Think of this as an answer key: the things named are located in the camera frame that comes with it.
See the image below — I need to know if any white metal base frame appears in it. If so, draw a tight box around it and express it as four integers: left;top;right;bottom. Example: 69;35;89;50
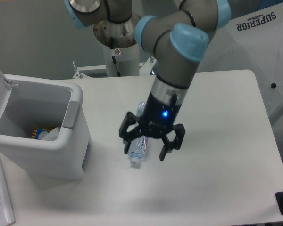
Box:
72;56;157;79

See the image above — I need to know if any yellow blue snack package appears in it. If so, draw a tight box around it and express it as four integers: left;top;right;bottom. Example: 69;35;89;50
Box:
31;128;52;140

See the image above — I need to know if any clear plastic water bottle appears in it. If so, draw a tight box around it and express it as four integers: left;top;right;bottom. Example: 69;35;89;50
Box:
128;101;150;169

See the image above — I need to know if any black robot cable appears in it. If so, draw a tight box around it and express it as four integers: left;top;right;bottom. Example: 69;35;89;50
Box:
109;36;122;77

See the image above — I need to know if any white umbrella with lettering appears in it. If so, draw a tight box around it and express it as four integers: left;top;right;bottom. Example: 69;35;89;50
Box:
198;2;283;116

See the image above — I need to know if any white trash can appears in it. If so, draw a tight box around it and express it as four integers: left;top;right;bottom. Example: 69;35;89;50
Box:
0;70;91;180

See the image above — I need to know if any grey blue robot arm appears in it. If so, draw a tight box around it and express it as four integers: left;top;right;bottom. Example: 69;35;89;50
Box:
65;0;231;160

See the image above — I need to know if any white tissue wrapper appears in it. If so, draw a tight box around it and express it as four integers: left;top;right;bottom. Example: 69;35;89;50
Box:
41;127;61;141

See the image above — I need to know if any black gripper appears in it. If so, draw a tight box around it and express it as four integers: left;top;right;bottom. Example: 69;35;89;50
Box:
119;93;186;161

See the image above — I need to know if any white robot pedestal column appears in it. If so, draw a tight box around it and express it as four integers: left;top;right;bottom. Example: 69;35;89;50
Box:
93;13;144;78

